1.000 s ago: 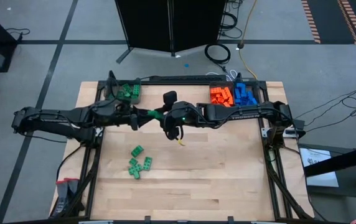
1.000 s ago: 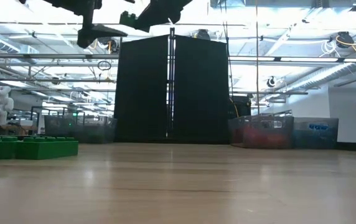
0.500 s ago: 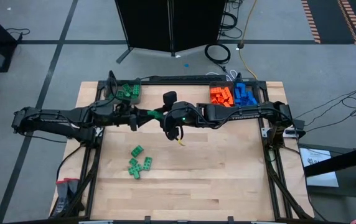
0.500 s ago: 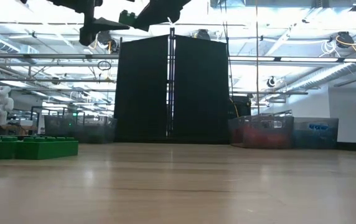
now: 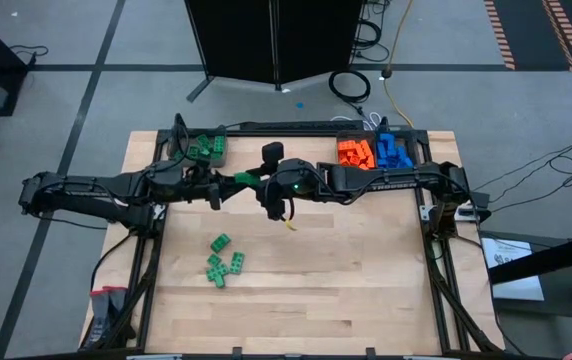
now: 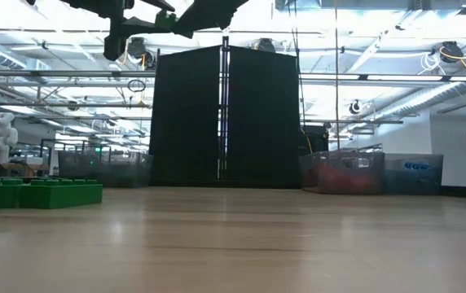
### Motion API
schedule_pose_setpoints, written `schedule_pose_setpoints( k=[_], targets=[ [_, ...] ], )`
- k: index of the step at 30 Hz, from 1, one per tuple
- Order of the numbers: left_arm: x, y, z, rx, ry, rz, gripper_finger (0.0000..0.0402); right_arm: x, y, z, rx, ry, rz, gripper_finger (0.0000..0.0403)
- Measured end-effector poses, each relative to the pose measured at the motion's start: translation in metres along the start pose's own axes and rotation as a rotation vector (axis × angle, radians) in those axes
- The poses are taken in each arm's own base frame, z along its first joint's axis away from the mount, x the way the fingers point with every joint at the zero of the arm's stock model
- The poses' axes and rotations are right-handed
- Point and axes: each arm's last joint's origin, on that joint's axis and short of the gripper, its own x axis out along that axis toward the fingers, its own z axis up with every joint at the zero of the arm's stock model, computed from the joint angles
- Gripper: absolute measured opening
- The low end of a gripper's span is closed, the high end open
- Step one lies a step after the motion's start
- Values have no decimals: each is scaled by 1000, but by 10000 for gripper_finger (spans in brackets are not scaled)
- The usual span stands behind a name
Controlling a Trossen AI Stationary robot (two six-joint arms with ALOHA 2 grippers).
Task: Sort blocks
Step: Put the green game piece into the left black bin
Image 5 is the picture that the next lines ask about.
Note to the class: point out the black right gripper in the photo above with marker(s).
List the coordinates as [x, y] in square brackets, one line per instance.
[293, 182]

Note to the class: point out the black metal stand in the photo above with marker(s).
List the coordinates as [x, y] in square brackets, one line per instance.
[556, 255]

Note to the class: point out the clear grey plastic bin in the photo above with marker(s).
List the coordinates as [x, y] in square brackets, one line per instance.
[396, 150]
[356, 150]
[196, 147]

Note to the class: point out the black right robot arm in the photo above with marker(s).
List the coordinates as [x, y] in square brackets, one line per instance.
[391, 180]

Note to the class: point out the white paper sheet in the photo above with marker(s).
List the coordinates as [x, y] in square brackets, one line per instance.
[513, 270]

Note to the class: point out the grey red-tipped spare gripper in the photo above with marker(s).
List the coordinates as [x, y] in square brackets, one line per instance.
[106, 310]

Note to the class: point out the black perforated table frame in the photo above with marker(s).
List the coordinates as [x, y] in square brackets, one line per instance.
[301, 125]

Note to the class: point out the black aluminium table frame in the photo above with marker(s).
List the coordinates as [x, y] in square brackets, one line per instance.
[151, 280]

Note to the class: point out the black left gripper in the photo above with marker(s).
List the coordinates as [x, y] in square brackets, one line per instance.
[198, 182]

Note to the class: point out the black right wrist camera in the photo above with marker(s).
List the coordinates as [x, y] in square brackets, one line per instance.
[272, 152]

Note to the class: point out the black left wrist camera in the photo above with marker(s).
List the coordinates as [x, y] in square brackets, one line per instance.
[214, 197]

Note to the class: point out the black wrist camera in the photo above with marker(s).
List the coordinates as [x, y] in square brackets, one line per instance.
[214, 197]
[272, 152]

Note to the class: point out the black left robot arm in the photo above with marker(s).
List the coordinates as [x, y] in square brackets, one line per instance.
[91, 187]

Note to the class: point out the orange toy brick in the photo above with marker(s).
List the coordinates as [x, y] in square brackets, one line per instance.
[369, 163]
[349, 159]
[366, 150]
[347, 146]

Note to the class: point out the blue toy brick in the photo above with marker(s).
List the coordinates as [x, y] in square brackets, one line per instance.
[387, 138]
[402, 159]
[383, 156]

